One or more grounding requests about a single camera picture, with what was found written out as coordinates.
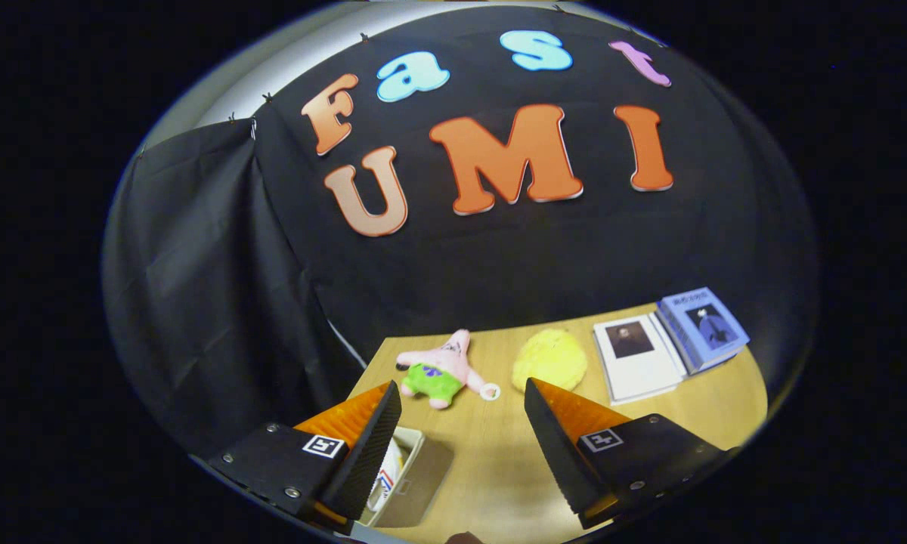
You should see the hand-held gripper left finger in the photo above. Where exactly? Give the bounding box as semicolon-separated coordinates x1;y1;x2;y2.
208;380;403;536

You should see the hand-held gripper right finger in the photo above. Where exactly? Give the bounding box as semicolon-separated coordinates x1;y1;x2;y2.
524;378;730;530

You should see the white striped canvas shoe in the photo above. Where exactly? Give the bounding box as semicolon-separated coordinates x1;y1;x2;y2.
367;437;407;515

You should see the beige fabric storage box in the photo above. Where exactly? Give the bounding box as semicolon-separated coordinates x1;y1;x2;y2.
355;425;456;530

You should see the yellow fluffy plush toy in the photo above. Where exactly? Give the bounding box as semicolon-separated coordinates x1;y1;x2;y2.
512;329;589;394

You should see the white book with dark photo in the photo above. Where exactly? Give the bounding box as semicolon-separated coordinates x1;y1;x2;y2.
593;312;689;406

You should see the pink star plush toy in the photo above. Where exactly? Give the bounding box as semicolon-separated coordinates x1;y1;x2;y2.
395;329;502;410

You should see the blue book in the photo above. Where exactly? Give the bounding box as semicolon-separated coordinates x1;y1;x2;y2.
656;287;751;376

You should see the black backdrop cloth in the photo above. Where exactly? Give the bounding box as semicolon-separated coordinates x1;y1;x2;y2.
102;4;821;462

